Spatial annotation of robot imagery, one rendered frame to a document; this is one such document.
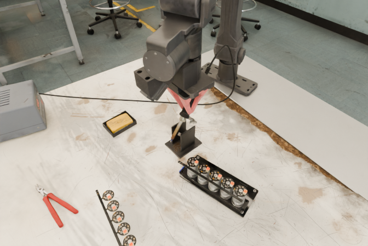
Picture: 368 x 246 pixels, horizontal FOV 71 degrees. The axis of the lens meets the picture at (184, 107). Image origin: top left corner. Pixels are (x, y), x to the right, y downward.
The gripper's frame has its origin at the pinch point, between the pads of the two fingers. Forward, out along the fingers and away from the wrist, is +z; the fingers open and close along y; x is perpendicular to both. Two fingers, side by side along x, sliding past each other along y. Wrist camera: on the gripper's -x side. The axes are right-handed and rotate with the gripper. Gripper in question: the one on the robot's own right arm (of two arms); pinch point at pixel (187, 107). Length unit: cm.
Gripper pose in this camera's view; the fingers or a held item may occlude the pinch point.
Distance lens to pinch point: 58.7
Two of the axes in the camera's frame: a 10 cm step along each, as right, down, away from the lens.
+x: 7.6, -4.6, 4.6
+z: 0.2, 7.2, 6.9
